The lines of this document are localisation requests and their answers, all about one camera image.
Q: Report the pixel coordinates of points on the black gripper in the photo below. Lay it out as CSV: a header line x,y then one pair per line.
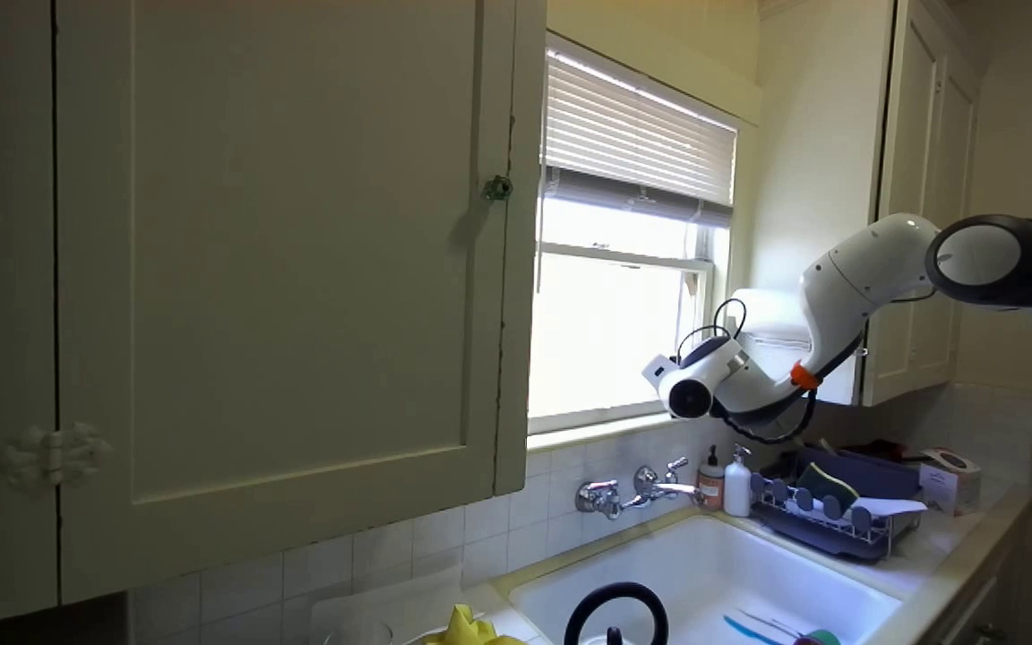
x,y
664,372

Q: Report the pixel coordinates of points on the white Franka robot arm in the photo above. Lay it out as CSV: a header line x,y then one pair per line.
x,y
877,270

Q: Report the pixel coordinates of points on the cream upper cabinet green knob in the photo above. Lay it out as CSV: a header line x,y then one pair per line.
x,y
277,273

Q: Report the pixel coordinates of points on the window sash latch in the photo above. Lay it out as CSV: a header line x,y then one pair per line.
x,y
692,273

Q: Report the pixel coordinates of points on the brown soap bottle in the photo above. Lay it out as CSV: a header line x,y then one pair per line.
x,y
710,488

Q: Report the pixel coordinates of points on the white soap pump bottle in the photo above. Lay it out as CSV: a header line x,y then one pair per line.
x,y
735,488

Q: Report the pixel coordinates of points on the white kitchen sink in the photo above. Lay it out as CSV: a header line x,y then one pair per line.
x,y
709,579

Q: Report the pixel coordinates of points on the white window blinds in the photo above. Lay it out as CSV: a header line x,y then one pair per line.
x,y
635,129

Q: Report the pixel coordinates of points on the white plate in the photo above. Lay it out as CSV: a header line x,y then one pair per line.
x,y
893,507

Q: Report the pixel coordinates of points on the white toothbrush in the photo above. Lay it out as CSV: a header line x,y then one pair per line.
x,y
771,626

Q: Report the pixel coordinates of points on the white tissue box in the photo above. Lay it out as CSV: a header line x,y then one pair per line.
x,y
952,483

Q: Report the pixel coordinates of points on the cream tall upper cabinet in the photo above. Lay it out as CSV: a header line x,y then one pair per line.
x,y
924,145

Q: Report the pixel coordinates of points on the white window frame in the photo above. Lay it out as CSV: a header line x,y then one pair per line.
x,y
624,309

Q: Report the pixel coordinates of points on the chrome wall faucet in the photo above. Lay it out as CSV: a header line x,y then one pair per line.
x,y
629,488

